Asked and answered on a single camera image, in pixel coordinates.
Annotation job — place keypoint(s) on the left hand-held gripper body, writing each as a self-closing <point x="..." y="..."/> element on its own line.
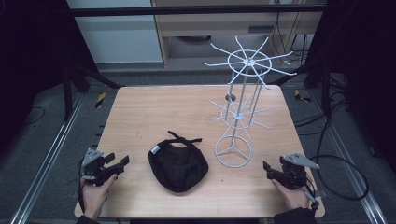
<point x="96" y="169"/>

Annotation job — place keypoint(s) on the black cap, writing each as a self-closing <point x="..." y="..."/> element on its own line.
<point x="177" y="165"/>

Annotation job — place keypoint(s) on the black metal stand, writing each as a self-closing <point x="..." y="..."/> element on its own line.
<point x="317" y="77"/>
<point x="77" y="77"/>

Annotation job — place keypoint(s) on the dark curtain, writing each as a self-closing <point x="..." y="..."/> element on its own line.
<point x="28" y="62"/>
<point x="364" y="77"/>

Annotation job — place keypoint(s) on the person's left hand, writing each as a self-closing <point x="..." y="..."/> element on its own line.
<point x="95" y="196"/>

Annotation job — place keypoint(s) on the person's right hand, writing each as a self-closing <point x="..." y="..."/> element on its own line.
<point x="291" y="196"/>

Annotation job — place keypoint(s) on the black horizontal frame bar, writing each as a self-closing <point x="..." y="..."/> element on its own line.
<point x="186" y="10"/>

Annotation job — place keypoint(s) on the white cabinet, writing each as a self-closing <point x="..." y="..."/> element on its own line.
<point x="121" y="40"/>

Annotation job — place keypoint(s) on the aluminium floor rail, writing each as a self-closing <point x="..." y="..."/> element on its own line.
<point x="348" y="155"/>
<point x="46" y="158"/>

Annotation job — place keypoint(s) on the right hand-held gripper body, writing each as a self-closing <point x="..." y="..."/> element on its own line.
<point x="292" y="172"/>

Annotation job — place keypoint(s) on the yellow black striped tape marker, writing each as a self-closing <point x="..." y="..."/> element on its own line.
<point x="100" y="100"/>
<point x="301" y="96"/>

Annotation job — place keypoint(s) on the light wooden desk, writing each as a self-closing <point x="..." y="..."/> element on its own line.
<point x="218" y="26"/>

